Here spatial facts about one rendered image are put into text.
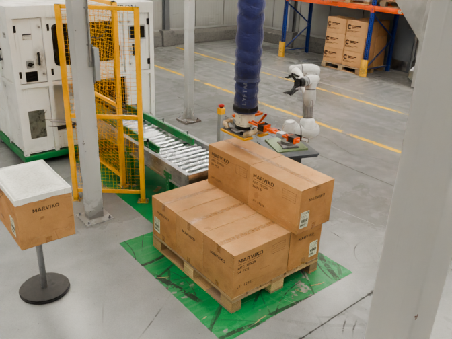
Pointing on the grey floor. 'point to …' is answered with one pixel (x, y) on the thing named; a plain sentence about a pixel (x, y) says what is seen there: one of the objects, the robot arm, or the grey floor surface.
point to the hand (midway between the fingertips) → (286, 85)
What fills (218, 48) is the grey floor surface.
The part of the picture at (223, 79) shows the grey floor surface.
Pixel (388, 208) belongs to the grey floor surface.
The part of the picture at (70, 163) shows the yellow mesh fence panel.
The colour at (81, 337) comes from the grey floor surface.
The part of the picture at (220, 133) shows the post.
